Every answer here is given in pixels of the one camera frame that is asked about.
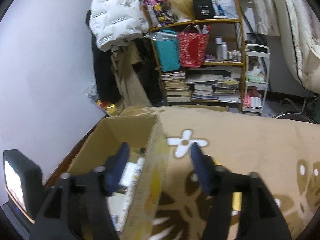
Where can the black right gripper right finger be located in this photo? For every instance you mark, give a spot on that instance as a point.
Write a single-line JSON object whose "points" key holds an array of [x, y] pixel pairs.
{"points": [[246, 196]]}

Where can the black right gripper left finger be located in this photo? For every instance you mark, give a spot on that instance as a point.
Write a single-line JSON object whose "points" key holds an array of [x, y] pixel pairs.
{"points": [[78, 203]]}

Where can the brown cardboard box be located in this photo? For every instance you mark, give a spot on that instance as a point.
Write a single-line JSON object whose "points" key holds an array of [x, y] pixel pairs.
{"points": [[134, 205]]}

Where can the black screen device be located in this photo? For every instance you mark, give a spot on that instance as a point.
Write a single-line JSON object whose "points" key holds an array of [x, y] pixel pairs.
{"points": [[25, 191]]}

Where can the tan patterned carpet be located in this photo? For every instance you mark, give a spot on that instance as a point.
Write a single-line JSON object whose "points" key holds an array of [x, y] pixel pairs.
{"points": [[285, 153]]}

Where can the black hanging coat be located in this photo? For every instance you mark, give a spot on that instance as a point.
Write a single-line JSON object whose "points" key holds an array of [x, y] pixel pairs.
{"points": [[105, 80]]}

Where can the beige hanging coat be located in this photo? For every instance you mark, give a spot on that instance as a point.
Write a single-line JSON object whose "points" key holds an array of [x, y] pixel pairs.
{"points": [[128, 83]]}

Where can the stack of books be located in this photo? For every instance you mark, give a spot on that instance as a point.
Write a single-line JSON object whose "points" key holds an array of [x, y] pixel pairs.
{"points": [[175, 87]]}

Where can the wooden shelf rack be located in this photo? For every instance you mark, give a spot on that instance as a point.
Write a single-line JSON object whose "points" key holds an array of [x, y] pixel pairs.
{"points": [[214, 82]]}

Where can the white bottles on shelf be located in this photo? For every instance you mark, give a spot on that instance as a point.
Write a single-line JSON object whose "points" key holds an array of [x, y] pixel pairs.
{"points": [[224, 54]]}

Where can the red patterned gift bag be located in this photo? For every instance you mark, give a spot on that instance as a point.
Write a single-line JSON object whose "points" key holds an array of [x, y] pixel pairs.
{"points": [[192, 47]]}

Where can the teal paper bag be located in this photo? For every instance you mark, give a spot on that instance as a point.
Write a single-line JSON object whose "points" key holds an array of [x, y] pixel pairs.
{"points": [[166, 43]]}

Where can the white puffer jacket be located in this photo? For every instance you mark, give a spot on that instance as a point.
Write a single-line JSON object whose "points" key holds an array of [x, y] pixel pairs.
{"points": [[115, 23]]}

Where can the black gift box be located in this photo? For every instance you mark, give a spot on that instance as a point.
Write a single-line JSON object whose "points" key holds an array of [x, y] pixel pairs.
{"points": [[203, 9]]}

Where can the blonde wig head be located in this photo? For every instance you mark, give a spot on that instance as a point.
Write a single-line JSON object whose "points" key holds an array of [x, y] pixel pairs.
{"points": [[183, 10]]}

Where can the white wire trolley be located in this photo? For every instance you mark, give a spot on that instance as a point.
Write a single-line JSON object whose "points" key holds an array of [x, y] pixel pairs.
{"points": [[257, 75]]}

